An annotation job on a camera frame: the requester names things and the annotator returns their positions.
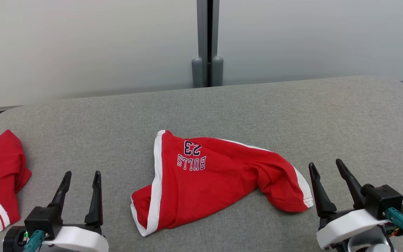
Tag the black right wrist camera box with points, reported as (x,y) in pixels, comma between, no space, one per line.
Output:
(383,199)

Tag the teal right camera connector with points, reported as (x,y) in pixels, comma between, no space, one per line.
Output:
(399,218)

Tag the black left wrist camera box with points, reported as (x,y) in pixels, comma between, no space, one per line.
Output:
(42,220)

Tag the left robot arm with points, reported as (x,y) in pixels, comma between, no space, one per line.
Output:
(12,239)

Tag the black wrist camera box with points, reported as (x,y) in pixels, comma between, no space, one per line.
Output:
(42,220)
(383,199)

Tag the red Bulls shorts white trim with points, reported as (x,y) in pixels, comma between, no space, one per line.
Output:
(215,185)

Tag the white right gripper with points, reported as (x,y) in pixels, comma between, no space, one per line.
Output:
(348,225)

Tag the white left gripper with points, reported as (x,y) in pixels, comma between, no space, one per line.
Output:
(79,241)

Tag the teal camera connector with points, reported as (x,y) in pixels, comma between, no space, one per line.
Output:
(399,218)
(34,240)

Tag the teal left camera connector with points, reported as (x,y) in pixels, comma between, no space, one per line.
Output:
(34,240)

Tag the grey double door frame post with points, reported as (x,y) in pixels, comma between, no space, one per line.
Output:
(207,42)

